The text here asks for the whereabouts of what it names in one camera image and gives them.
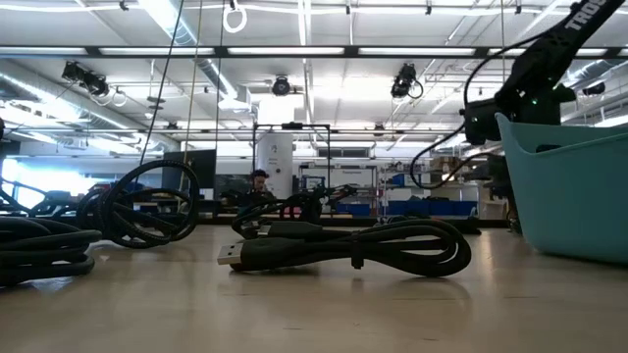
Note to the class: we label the person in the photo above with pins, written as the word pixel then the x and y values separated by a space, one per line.
pixel 258 184

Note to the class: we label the black metal frame rig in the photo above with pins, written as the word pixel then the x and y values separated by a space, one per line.
pixel 275 126

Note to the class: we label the white equipment cabinet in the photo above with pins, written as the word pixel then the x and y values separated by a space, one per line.
pixel 353 176

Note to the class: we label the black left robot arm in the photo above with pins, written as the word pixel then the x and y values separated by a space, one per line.
pixel 51 201

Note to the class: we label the black ceiling spotlight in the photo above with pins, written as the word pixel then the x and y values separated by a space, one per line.
pixel 280 86
pixel 403 78
pixel 90 82
pixel 594 88

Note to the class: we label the black monitor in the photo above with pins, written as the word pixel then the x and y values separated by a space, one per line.
pixel 191 169

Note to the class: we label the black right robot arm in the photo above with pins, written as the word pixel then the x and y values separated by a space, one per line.
pixel 554 49

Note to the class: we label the white cylindrical tank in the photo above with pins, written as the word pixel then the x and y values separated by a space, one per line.
pixel 275 162

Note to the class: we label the teal plastic bin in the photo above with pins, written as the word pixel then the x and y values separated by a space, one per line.
pixel 564 206

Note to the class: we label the black aluminium table frame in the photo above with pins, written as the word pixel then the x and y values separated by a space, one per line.
pixel 216 220

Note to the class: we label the blue storage bin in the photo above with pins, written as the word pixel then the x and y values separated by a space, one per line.
pixel 432 207
pixel 353 209

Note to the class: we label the silver air duct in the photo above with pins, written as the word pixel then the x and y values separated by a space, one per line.
pixel 613 68
pixel 181 29

